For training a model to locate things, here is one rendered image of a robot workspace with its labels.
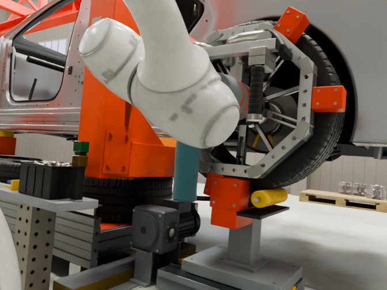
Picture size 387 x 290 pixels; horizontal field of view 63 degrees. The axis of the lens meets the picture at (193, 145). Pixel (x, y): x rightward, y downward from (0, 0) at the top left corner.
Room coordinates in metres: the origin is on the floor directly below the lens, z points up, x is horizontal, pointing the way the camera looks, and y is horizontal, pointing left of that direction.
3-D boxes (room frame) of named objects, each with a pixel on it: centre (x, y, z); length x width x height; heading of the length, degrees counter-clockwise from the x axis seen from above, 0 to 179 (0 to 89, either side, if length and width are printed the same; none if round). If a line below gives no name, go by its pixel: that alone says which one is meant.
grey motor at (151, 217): (1.48, 0.06, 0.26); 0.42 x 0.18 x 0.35; 147
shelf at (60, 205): (1.21, 0.56, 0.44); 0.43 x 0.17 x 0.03; 57
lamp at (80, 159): (1.10, 0.39, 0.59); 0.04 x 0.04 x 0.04; 57
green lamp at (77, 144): (1.10, 0.39, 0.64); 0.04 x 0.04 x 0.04; 57
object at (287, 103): (1.52, -0.34, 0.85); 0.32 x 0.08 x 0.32; 57
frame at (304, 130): (1.15, -0.15, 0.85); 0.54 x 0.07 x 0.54; 57
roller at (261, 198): (1.17, -0.30, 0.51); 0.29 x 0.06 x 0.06; 147
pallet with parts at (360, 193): (5.65, -2.74, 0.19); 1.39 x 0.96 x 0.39; 63
